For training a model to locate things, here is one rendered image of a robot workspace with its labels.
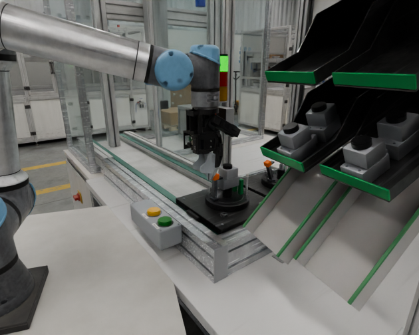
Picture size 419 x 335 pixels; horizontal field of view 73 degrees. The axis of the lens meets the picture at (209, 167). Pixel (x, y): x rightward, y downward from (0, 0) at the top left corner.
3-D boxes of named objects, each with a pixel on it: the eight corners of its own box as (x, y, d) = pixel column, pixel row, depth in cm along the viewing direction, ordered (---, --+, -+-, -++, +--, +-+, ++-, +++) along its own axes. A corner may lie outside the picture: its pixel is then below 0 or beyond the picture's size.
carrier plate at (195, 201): (221, 236, 76) (221, 229, 75) (175, 203, 94) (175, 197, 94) (280, 211, 89) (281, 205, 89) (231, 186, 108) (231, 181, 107)
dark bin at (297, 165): (304, 174, 54) (294, 141, 50) (263, 155, 65) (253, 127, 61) (401, 102, 61) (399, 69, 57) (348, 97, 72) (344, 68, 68)
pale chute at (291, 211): (288, 265, 60) (277, 256, 57) (252, 233, 71) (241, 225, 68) (369, 161, 61) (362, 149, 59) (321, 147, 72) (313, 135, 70)
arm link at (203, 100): (208, 89, 80) (227, 91, 74) (208, 106, 81) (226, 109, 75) (185, 90, 76) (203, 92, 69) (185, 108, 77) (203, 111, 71)
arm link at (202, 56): (184, 46, 74) (215, 46, 76) (185, 90, 77) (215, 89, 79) (189, 44, 66) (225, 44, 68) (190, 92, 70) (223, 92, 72)
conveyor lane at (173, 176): (221, 264, 79) (221, 232, 76) (116, 175, 143) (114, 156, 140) (288, 230, 95) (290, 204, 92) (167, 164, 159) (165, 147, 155)
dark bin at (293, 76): (314, 86, 49) (305, 42, 45) (267, 82, 60) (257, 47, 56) (419, 18, 55) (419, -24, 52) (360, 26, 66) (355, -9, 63)
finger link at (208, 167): (196, 183, 82) (195, 153, 78) (213, 179, 85) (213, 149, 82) (202, 187, 79) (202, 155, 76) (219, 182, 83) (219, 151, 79)
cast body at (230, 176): (223, 190, 86) (223, 168, 84) (214, 185, 89) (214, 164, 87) (244, 184, 91) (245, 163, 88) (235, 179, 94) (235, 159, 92)
